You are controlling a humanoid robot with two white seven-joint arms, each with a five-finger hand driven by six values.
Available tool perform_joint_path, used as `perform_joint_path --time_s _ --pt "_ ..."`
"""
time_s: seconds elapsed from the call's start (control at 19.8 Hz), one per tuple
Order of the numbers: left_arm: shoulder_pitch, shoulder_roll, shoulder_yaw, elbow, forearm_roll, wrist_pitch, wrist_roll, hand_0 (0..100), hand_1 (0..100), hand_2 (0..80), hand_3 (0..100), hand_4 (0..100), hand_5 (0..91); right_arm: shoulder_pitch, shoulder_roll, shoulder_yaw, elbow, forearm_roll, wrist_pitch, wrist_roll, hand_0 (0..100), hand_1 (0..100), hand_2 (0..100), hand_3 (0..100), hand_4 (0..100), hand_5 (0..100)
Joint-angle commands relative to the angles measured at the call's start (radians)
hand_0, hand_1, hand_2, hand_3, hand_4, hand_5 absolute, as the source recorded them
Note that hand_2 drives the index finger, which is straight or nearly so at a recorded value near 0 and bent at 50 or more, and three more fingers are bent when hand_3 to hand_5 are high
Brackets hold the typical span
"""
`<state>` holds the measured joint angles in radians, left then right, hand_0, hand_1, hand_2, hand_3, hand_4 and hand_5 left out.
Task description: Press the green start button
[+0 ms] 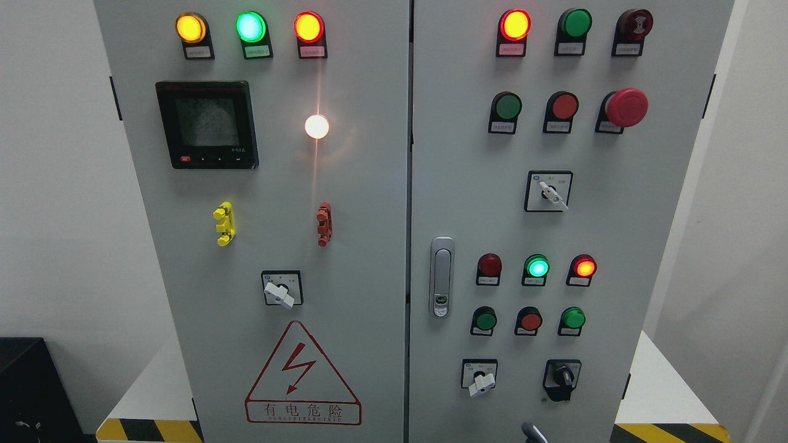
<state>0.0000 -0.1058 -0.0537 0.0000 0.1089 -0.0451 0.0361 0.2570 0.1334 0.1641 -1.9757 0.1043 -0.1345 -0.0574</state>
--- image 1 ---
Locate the grey cabinet door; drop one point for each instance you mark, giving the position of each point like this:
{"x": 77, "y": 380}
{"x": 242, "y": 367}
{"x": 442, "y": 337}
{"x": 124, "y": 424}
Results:
{"x": 354, "y": 288}
{"x": 470, "y": 185}

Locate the right grey cabinet door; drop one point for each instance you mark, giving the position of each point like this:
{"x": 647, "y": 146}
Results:
{"x": 470, "y": 185}

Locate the upper right white selector switch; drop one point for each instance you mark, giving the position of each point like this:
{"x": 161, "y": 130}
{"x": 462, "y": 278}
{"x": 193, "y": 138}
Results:
{"x": 548, "y": 191}

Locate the lit red indicator light lower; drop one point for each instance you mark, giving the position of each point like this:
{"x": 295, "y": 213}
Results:
{"x": 581, "y": 271}

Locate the black digital power meter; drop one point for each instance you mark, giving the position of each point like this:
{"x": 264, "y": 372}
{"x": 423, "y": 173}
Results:
{"x": 208, "y": 124}

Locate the red indicator light top left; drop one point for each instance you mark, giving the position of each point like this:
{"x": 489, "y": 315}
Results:
{"x": 310, "y": 32}

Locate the lower red push button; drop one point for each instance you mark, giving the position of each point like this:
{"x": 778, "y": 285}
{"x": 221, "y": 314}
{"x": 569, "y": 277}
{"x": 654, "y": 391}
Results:
{"x": 528, "y": 321}

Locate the left grey cabinet door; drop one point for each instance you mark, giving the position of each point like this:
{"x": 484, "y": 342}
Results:
{"x": 354, "y": 288}

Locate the yellow indicator light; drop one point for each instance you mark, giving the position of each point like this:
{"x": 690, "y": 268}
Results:
{"x": 193, "y": 31}

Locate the lower white selector switch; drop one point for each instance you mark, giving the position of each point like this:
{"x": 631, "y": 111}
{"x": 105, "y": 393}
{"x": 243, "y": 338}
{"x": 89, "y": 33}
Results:
{"x": 478, "y": 376}

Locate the red indicator light top right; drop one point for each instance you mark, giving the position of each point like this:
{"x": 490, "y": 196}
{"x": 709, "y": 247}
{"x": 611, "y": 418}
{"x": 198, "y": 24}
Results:
{"x": 512, "y": 31}

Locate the dark red buzzer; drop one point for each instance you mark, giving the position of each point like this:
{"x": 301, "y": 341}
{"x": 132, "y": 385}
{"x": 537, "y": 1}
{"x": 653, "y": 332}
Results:
{"x": 631, "y": 29}

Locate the white platform with hazard stripes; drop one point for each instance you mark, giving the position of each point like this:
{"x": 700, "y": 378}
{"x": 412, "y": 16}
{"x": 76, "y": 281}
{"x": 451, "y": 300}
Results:
{"x": 658, "y": 406}

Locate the red stop push button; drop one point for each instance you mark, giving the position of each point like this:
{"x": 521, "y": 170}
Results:
{"x": 559, "y": 112}

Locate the white lit indicator light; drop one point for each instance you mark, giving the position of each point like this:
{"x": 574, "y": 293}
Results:
{"x": 317, "y": 126}

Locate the black box lower left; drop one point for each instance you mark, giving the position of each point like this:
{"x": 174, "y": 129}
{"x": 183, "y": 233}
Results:
{"x": 34, "y": 404}

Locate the silver door lock handle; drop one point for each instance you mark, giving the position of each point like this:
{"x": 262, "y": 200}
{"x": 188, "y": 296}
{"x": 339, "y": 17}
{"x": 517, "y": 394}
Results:
{"x": 442, "y": 259}

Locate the red emergency stop mushroom button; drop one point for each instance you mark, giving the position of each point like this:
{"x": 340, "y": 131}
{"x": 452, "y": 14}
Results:
{"x": 621, "y": 109}

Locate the dark red indicator light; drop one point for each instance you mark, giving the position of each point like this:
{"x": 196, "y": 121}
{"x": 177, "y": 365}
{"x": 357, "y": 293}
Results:
{"x": 488, "y": 270}

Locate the green push button top right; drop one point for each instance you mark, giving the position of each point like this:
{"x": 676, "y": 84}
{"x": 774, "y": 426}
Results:
{"x": 572, "y": 29}

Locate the lit green indicator light lower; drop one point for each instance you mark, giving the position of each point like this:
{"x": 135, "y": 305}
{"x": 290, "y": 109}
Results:
{"x": 535, "y": 271}

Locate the black rotary selector switch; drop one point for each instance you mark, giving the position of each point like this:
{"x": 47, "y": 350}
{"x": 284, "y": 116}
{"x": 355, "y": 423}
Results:
{"x": 560, "y": 378}

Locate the lower left green push button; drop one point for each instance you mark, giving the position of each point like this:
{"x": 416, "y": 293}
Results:
{"x": 483, "y": 321}

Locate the left door white selector switch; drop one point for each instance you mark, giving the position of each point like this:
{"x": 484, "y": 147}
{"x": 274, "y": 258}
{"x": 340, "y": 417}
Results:
{"x": 282, "y": 288}

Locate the red electric hazard warning sticker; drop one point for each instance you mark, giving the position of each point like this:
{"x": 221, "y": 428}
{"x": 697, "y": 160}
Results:
{"x": 300, "y": 385}

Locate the red test terminal block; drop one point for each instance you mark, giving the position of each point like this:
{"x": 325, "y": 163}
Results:
{"x": 324, "y": 227}

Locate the lower right green push button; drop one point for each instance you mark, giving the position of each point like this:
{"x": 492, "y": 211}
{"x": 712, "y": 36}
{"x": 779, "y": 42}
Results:
{"x": 571, "y": 322}

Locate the green start push button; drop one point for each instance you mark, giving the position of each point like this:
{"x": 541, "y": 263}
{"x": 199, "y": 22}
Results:
{"x": 503, "y": 117}

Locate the yellow test terminal block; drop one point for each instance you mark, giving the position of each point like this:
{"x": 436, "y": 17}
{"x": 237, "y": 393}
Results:
{"x": 225, "y": 223}

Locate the green indicator light top left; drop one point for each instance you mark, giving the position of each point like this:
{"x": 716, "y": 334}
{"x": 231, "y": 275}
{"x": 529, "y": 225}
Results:
{"x": 252, "y": 30}

